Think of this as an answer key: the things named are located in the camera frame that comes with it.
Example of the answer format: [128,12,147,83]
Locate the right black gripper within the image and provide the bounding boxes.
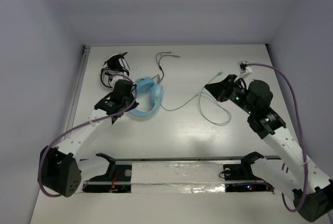
[204,74,256,115]

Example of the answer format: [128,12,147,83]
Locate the green headphone cable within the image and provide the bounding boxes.
[160,71,232,126]

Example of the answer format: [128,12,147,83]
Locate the light blue headphones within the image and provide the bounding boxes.
[130,75,164,117]

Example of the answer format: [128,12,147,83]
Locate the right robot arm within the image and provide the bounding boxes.
[205,74,332,222]

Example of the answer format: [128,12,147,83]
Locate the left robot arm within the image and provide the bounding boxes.
[37,75,138,197]

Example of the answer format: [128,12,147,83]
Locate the black and white headphones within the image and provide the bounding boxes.
[100,52,130,89]

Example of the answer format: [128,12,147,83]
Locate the foil covered panel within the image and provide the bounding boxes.
[131,162,225,194]

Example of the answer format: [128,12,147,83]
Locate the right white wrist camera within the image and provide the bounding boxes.
[237,60,252,76]

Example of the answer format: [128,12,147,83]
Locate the black audio splitter cable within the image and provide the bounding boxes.
[155,51,181,84]

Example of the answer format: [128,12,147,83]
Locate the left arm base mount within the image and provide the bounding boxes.
[78,153,132,193]

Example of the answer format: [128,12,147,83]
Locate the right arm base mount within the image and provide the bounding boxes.
[219,152,274,193]

